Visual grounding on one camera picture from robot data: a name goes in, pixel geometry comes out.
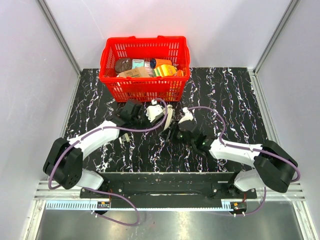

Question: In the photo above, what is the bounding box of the beige staple remover tool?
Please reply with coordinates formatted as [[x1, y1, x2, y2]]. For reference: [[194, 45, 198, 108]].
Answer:
[[163, 104, 175, 130]]

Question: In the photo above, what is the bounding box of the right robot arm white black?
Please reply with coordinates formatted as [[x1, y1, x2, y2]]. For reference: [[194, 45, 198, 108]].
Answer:
[[159, 120, 298, 198]]

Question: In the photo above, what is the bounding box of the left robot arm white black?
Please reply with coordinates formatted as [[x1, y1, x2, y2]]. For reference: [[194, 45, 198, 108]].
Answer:
[[43, 99, 146, 198]]

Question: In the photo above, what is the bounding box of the brown cardboard box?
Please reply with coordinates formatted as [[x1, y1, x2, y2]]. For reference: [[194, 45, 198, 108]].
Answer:
[[118, 66, 150, 78]]

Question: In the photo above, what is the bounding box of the red plastic shopping basket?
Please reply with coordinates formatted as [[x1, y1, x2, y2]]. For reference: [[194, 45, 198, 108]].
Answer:
[[99, 36, 190, 103]]

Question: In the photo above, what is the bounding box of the teal white small box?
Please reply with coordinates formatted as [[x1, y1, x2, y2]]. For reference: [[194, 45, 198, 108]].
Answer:
[[132, 58, 145, 69]]

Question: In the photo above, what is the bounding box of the yellow green snack pack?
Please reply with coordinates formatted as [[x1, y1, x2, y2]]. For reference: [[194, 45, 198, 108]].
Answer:
[[153, 64, 178, 77]]

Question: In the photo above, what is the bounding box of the brown round cookie pack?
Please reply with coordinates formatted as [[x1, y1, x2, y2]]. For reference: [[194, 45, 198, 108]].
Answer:
[[114, 57, 133, 73]]

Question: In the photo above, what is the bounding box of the orange bottle blue cap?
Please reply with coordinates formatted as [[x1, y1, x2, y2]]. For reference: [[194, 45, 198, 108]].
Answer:
[[149, 58, 173, 69]]

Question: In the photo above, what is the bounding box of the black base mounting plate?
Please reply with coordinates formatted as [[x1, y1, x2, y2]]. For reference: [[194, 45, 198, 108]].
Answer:
[[79, 171, 258, 201]]

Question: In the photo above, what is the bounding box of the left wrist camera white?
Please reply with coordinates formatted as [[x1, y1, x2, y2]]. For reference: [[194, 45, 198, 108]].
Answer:
[[145, 99, 164, 124]]

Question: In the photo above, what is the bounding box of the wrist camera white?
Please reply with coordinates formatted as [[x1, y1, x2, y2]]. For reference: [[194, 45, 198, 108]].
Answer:
[[178, 107, 194, 125], [145, 99, 164, 124]]

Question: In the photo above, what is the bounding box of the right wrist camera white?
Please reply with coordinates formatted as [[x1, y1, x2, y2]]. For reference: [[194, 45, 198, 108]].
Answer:
[[178, 107, 194, 125]]

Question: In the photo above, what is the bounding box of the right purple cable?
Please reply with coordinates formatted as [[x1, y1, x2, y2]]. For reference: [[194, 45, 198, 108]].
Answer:
[[187, 106, 302, 217]]

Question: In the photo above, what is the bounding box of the aluminium frame rail front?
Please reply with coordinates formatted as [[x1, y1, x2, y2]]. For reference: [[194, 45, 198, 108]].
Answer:
[[33, 181, 306, 212]]

